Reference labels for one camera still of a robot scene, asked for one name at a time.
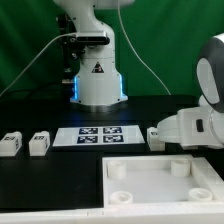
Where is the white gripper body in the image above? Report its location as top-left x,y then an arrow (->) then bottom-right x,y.
157,109 -> 224,149

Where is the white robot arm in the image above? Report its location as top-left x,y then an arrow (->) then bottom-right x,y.
53,0 -> 224,150

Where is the black stand behind robot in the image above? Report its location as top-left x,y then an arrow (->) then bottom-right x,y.
56,14 -> 83,100

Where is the black camera on base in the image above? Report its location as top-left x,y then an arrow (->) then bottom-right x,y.
76,31 -> 110,45

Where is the black cable on table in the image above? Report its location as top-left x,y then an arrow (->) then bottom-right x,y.
0,84 -> 73,101

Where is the white L-shaped obstacle fence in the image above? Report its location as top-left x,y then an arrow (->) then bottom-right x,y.
0,156 -> 224,224

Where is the white square table top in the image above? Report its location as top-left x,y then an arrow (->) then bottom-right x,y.
102,155 -> 224,207

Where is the white sheet with tags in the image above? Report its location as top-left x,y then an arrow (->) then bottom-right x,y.
53,125 -> 144,147

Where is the white cable right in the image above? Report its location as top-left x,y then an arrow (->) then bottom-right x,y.
116,0 -> 172,96

